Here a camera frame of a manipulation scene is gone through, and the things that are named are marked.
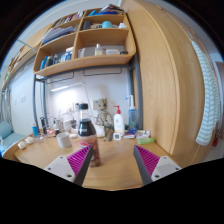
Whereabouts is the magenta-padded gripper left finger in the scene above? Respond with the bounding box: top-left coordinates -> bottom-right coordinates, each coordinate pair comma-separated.
43,144 -> 95,188

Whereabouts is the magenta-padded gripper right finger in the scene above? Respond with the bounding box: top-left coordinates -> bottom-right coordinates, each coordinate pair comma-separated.
133,144 -> 183,187

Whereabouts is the cola bottle with black cap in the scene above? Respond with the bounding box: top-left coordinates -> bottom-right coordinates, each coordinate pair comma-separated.
77,103 -> 102,168

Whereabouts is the speckled white cup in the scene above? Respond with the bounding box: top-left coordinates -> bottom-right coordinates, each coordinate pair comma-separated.
55,131 -> 73,149

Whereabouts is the white packet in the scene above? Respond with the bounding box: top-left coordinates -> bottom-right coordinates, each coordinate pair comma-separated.
136,129 -> 151,138

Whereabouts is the white charger block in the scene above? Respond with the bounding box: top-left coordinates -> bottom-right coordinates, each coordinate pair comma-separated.
63,119 -> 74,133

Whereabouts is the black upright electric device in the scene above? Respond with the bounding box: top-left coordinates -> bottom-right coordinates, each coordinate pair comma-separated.
39,116 -> 49,136

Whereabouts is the small blue tube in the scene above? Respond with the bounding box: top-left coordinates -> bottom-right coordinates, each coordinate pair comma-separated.
31,122 -> 40,138

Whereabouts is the blue box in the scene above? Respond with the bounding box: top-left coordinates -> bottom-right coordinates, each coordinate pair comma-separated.
124,129 -> 138,139

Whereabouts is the white tissue roll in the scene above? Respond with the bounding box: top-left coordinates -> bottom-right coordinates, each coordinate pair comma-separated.
94,124 -> 106,138

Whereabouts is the small white cube clock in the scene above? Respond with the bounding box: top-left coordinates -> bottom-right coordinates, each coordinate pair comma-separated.
112,131 -> 123,142

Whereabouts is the clear blue spray bottle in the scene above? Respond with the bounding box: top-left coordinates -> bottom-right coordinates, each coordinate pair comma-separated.
125,94 -> 139,131

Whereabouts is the white pump bottle, red pump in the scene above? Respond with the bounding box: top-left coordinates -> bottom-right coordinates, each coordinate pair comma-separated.
113,105 -> 126,136

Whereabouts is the teal chair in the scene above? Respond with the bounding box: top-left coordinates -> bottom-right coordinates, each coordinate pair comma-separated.
0,120 -> 26,158

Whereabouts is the tree creature figure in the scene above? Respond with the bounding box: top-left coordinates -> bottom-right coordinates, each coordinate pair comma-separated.
95,97 -> 114,129

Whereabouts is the white paper card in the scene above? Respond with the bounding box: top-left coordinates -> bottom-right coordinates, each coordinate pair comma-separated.
92,99 -> 101,111

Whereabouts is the green white striped towel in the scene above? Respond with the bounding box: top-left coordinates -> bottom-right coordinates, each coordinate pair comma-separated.
190,39 -> 222,147

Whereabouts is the white desk lamp bar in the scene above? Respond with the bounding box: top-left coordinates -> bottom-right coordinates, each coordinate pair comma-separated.
49,80 -> 87,93

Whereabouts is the wooden wardrobe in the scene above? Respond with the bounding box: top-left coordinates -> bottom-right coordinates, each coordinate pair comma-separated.
121,0 -> 223,169

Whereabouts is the wooden shelf unit with items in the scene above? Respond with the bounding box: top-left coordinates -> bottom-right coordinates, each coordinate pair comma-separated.
32,3 -> 138,78

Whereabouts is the narrow wooden shelf unit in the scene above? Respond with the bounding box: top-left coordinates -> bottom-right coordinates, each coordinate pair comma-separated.
1,24 -> 51,91

